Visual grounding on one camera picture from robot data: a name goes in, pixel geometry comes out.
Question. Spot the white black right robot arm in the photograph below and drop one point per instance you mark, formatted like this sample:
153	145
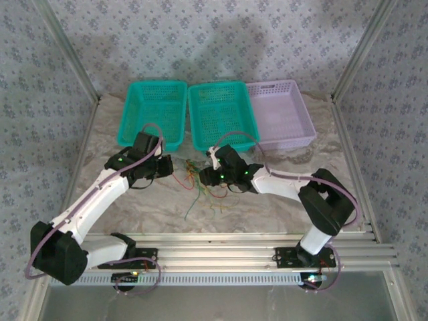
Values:
277	187

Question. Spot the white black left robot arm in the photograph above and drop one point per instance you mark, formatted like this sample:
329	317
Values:
103	200

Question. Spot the teal plastic mesh basket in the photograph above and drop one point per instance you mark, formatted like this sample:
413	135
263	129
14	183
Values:
217	100
157	100

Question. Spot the lilac plastic mesh basket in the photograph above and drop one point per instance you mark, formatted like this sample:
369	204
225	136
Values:
281	107

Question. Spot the small controller circuit board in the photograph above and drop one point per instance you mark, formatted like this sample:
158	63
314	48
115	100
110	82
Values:
125	277
312	278

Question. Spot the grey metal panel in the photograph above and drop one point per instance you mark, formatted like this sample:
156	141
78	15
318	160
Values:
217	304

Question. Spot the aluminium table side rail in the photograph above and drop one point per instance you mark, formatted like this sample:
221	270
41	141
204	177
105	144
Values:
78	167
350	150

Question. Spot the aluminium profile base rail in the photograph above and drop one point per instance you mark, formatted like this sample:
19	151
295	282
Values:
217	254

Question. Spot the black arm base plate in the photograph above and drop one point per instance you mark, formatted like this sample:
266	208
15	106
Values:
143	253
287	257

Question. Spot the aluminium frame post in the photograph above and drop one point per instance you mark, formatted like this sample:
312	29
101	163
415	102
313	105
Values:
363	50
73	55

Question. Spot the aluminium frame leg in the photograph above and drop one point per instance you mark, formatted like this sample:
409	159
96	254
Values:
399	297
33	304

